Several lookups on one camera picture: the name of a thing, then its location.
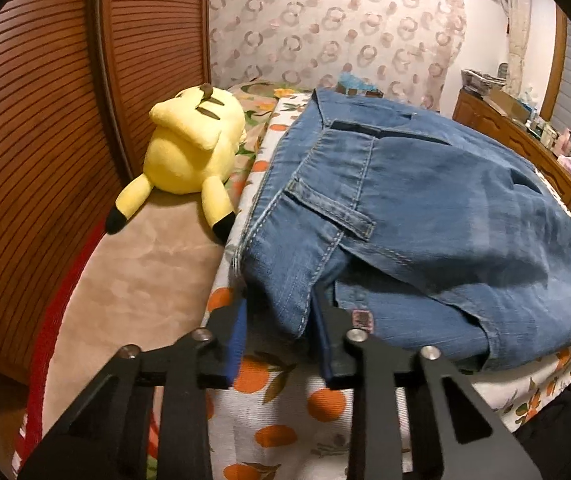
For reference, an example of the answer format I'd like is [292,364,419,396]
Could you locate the blue denim pants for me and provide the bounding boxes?
[235,90,571,370]

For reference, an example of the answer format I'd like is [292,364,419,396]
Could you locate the wooden sideboard cabinet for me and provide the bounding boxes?
[453,89,571,212]

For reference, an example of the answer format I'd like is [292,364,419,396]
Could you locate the yellow Pikachu plush toy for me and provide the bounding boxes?
[104,84,246,243]

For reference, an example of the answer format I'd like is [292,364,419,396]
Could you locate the cardboard box on sideboard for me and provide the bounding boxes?
[484,88,531,124]

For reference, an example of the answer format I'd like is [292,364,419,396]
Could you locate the cardboard box with blue cloth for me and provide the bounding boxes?
[335,72,383,99]

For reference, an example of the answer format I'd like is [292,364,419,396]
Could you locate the floral brown blanket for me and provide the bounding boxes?
[225,79,307,196]

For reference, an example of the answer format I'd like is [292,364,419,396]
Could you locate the circle-pattern pink curtain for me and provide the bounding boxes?
[210,0,467,110]

